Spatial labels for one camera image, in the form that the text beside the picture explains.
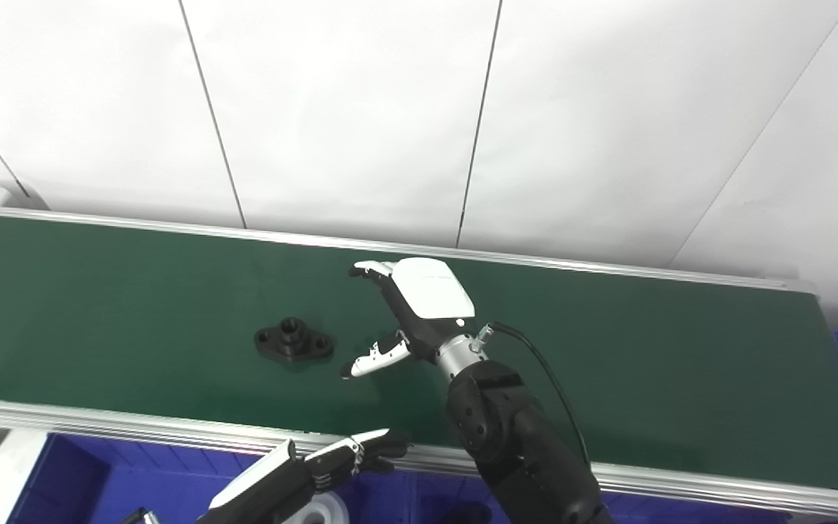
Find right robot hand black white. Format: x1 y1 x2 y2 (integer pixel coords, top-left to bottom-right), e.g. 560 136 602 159
339 257 478 380

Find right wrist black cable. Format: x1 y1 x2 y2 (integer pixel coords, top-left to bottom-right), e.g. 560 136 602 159
474 321 593 470

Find white cylindrical plastic part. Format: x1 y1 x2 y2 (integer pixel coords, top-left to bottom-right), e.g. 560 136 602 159
303 491 351 524

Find green conveyor belt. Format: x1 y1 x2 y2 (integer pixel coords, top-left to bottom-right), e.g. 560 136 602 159
0 211 838 496
0 202 838 521

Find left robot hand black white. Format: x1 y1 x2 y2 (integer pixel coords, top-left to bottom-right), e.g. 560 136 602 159
197 428 409 524

